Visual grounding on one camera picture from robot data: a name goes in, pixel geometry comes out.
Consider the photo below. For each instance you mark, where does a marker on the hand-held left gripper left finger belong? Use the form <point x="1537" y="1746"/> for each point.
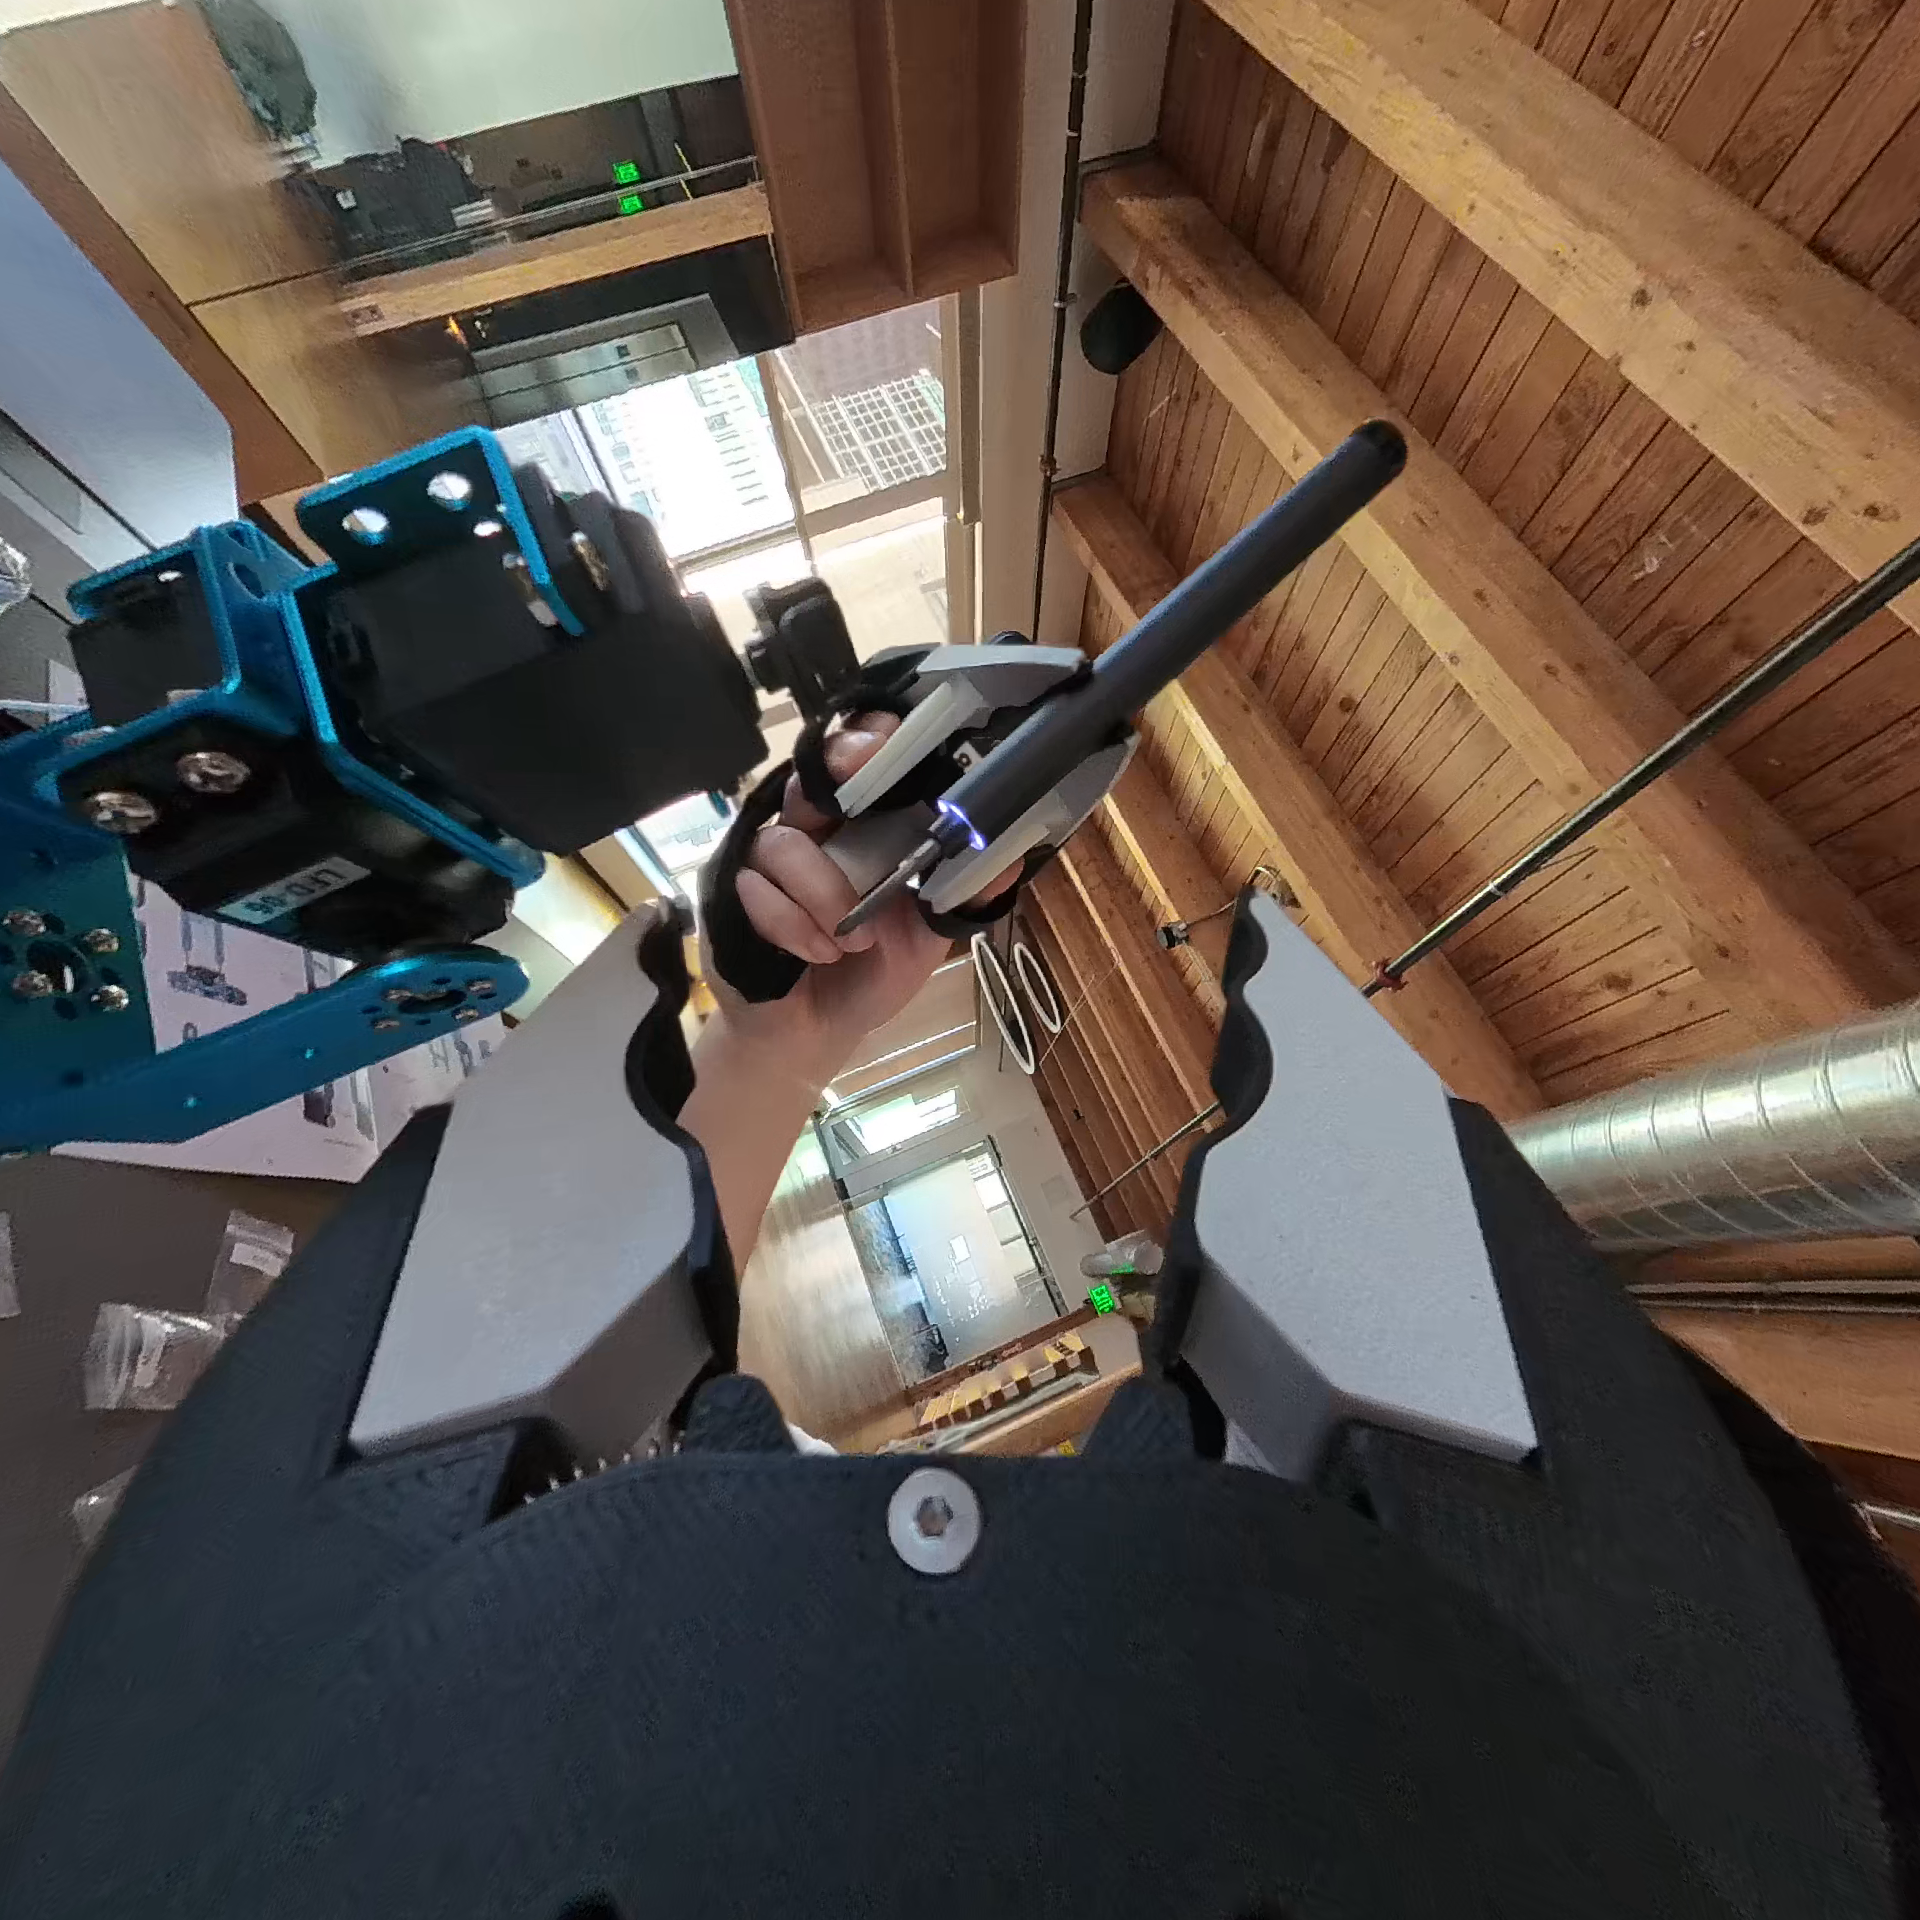
<point x="556" y="1200"/>

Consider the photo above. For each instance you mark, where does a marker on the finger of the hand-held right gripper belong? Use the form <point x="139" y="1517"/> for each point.
<point x="1058" y="803"/>
<point x="996" y="677"/>

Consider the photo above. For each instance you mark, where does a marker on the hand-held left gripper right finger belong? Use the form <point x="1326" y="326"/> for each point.
<point x="1350" y="1230"/>

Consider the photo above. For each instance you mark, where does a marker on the grey electric screwdriver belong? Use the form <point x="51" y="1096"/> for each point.
<point x="1201" y="592"/>

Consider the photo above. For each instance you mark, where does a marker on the blue toy robot arm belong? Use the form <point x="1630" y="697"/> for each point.
<point x="495" y="675"/>

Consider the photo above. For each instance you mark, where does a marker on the person's right hand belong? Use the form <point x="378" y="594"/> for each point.
<point x="886" y="974"/>

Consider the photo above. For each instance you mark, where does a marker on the small clear plastic bag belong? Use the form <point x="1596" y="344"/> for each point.
<point x="248" y="1253"/>
<point x="150" y="1348"/>

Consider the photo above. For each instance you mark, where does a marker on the white printed box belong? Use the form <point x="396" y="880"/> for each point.
<point x="255" y="1109"/>

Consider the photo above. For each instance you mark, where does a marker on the black ceiling speaker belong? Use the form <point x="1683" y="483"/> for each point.
<point x="1118" y="325"/>

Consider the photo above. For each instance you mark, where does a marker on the large silver air duct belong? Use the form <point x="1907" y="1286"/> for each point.
<point x="1723" y="1125"/>

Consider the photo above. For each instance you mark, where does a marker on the black wall conduit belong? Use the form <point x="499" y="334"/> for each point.
<point x="1066" y="225"/>

